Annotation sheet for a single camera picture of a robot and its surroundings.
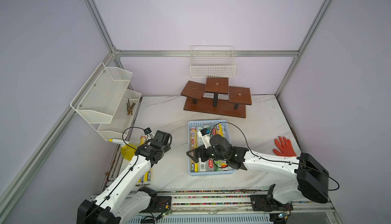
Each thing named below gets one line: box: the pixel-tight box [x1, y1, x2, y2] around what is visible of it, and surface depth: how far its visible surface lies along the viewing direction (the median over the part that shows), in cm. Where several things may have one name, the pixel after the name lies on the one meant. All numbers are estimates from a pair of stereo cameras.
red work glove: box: [272, 136, 298, 157], surface depth 95 cm
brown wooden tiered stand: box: [180, 77, 253, 119], surface depth 106 cm
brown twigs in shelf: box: [126, 98, 136, 116], surface depth 98 cm
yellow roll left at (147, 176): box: [143, 171, 152, 182], surface depth 80 cm
